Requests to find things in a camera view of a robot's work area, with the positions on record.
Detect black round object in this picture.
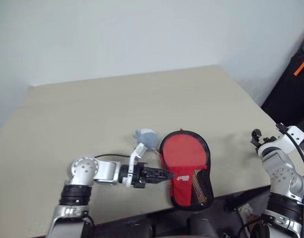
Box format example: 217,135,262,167
250,221,270,238

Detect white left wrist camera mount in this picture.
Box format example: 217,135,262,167
124,143,148,187

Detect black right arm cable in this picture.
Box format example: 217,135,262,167
282,128,304,206

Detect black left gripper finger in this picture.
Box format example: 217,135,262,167
145,166,177,179
145,177,169,185

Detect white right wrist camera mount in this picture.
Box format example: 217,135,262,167
275,123,304,145

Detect red black mesh paddle case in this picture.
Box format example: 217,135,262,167
158,128,215,212

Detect orange strap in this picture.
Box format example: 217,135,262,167
294,55,304,76

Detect red table tennis paddle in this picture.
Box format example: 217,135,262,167
162,134,209,205

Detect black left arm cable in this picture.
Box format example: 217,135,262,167
94,154,131,160

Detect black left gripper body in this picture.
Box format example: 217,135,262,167
133,162,149,189

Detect grey plush keychain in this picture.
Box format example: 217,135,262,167
132,128,158,150

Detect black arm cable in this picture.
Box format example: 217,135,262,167
282,128,304,206
94,154,131,160

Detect dark grey rounded shape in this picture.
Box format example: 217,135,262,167
128,220,154,238
186,212,218,238

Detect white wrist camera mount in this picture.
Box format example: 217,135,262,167
275,123,304,145
124,143,148,187

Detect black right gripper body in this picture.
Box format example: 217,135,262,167
261,135,278,146

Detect white power strip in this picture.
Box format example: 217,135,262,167
237,203,254,217

